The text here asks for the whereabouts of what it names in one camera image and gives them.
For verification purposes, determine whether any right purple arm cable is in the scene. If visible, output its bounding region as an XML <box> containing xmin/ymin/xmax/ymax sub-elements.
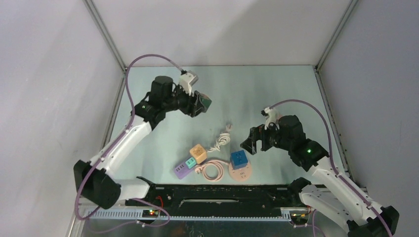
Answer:
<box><xmin>268</xmin><ymin>99</ymin><xmax>393</xmax><ymax>237</ymax></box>

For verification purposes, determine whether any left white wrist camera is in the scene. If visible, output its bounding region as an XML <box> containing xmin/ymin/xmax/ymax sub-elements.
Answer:
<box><xmin>178</xmin><ymin>70</ymin><xmax>199</xmax><ymax>96</ymax></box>

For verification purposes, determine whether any blue cube socket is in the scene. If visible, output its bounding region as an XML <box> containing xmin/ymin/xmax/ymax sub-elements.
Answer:
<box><xmin>230</xmin><ymin>150</ymin><xmax>249</xmax><ymax>170</ymax></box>

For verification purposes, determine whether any white cable duct rail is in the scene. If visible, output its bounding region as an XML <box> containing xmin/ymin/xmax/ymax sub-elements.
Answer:
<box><xmin>85</xmin><ymin>209</ymin><xmax>292</xmax><ymax>221</ymax></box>

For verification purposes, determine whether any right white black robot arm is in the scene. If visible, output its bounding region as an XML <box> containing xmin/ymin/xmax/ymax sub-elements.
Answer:
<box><xmin>240</xmin><ymin>116</ymin><xmax>400</xmax><ymax>237</ymax></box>

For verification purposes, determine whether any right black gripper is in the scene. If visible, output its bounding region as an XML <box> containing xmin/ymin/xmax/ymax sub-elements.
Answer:
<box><xmin>240</xmin><ymin>118</ymin><xmax>292</xmax><ymax>155</ymax></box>

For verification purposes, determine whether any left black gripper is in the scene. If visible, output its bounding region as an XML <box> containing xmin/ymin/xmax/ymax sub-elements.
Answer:
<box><xmin>163</xmin><ymin>83</ymin><xmax>206</xmax><ymax>118</ymax></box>

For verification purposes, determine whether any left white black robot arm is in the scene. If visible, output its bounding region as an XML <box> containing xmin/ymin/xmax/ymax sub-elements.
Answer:
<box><xmin>73</xmin><ymin>72</ymin><xmax>211</xmax><ymax>209</ymax></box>

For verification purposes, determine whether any dark green cube socket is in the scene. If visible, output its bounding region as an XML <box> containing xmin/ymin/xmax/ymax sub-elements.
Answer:
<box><xmin>200</xmin><ymin>93</ymin><xmax>212</xmax><ymax>113</ymax></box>

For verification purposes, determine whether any purple power strip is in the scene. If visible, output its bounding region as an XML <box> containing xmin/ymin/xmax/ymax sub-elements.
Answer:
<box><xmin>174</xmin><ymin>162</ymin><xmax>196</xmax><ymax>180</ymax></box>

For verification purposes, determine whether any white coiled power cord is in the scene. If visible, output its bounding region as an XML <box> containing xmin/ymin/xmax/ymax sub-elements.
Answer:
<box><xmin>207</xmin><ymin>123</ymin><xmax>234</xmax><ymax>154</ymax></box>

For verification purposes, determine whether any pink coiled power cord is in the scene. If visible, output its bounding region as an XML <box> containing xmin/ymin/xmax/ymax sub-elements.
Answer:
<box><xmin>194</xmin><ymin>158</ymin><xmax>230</xmax><ymax>182</ymax></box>

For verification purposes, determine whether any teal USB charger plug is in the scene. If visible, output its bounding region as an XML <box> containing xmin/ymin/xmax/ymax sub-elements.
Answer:
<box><xmin>185</xmin><ymin>157</ymin><xmax>197</xmax><ymax>169</ymax></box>

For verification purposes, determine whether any pink round power strip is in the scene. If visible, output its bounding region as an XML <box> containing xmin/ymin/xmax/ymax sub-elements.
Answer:
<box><xmin>228</xmin><ymin>162</ymin><xmax>252</xmax><ymax>182</ymax></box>

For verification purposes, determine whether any beige cube socket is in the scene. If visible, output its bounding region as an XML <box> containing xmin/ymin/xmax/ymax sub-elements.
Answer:
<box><xmin>189</xmin><ymin>144</ymin><xmax>208</xmax><ymax>164</ymax></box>

